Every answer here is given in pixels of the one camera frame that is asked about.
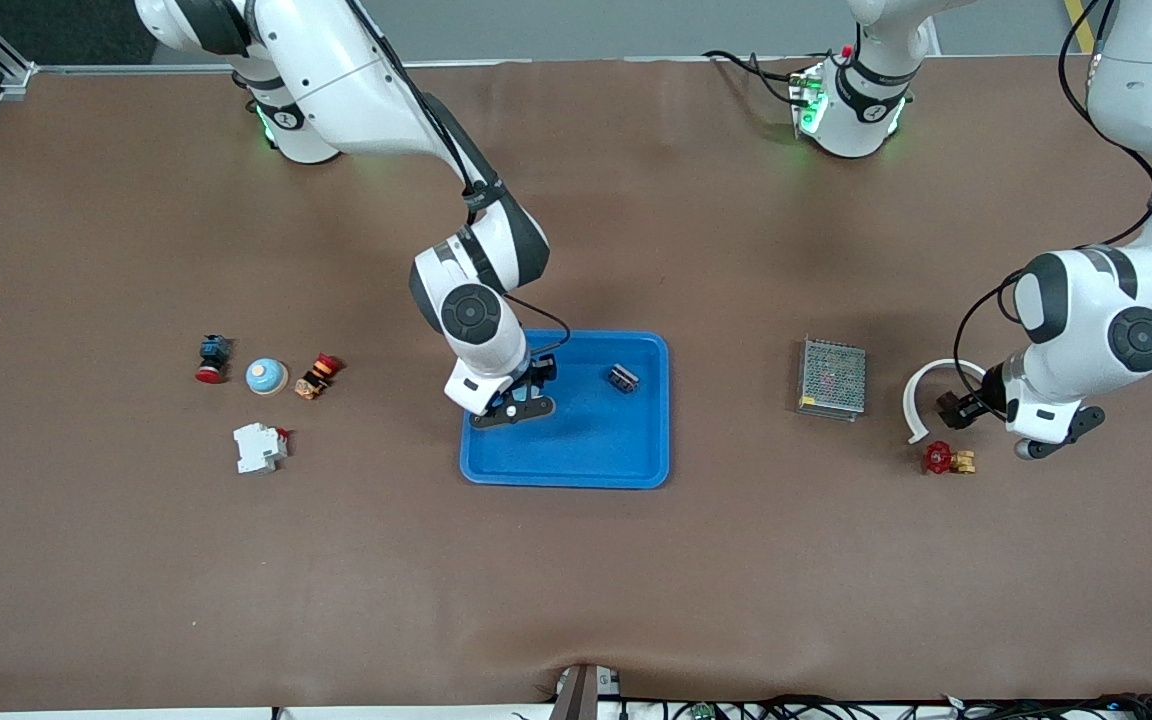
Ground brown table cover mat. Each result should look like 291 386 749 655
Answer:
0 55 1152 713

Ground black cable bundle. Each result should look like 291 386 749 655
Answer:
622 692 1152 720

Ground white curved plastic bracket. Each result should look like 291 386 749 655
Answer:
901 358 989 445

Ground black left arm base cable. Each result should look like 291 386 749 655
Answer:
702 48 809 107

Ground red handle brass valve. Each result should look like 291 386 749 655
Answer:
923 440 978 477

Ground metal mesh power supply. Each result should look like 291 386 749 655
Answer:
797 337 868 423

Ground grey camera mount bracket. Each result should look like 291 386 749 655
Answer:
548 662 623 720

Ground red emergency stop push button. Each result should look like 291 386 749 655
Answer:
196 335 233 384

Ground white circuit breaker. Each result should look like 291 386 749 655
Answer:
233 422 292 476

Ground red orange selector switch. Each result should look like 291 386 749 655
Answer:
294 353 341 402

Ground blue plastic tray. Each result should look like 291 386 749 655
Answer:
460 329 671 490

